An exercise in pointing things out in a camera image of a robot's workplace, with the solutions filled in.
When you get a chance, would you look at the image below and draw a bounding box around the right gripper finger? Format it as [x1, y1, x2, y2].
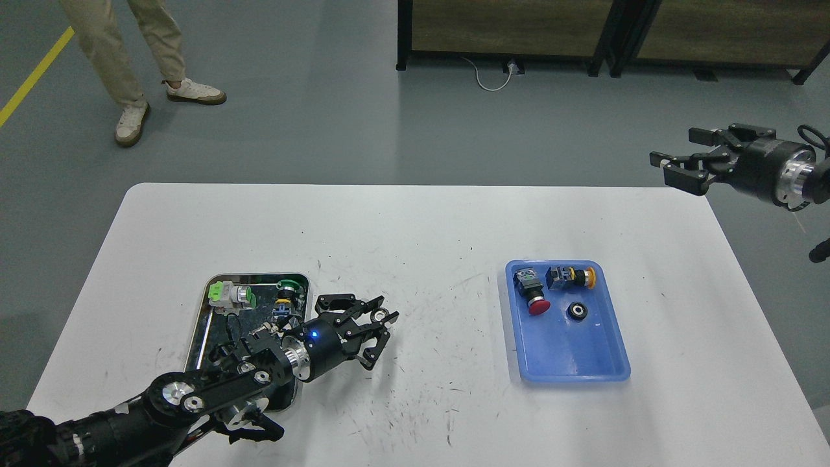
[688, 124, 777, 149]
[650, 151, 734, 197]

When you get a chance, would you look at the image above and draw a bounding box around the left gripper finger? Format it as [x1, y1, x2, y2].
[347, 309, 400, 370]
[314, 294, 386, 325]

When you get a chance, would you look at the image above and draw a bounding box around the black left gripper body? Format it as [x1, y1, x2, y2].
[284, 316, 364, 382]

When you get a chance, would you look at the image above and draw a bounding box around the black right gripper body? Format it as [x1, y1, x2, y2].
[726, 139, 819, 211]

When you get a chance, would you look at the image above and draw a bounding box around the black gear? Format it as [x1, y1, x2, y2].
[567, 302, 589, 322]

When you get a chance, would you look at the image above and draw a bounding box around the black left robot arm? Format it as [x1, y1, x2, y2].
[2, 294, 398, 466]

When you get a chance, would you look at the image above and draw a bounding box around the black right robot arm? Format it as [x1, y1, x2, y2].
[649, 124, 829, 213]

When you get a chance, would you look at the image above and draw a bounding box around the silver metal tray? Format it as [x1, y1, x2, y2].
[184, 272, 311, 412]

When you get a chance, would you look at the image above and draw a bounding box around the blue plastic tray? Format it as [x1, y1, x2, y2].
[504, 259, 631, 384]

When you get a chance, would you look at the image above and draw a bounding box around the green and white push button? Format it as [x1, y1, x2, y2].
[206, 281, 257, 315]

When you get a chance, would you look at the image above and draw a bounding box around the red mushroom push button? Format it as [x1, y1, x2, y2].
[514, 268, 551, 316]

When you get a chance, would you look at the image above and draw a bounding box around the person in beige trousers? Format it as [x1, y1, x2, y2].
[59, 1, 226, 148]

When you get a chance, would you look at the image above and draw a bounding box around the green button blue switch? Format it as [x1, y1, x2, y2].
[272, 279, 307, 326]

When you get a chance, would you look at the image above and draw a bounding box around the black frame wooden cabinet right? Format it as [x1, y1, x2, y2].
[608, 1, 829, 86]

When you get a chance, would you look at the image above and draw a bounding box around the black frame wooden cabinet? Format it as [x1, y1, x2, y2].
[396, 1, 628, 77]
[608, 1, 829, 86]

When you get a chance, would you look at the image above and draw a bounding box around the yellow push button switch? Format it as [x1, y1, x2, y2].
[545, 265, 598, 290]

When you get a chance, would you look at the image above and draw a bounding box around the white power cable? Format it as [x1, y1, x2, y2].
[461, 56, 523, 92]

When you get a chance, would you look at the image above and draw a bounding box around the black frame wooden cabinet left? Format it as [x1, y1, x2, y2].
[396, 1, 628, 77]

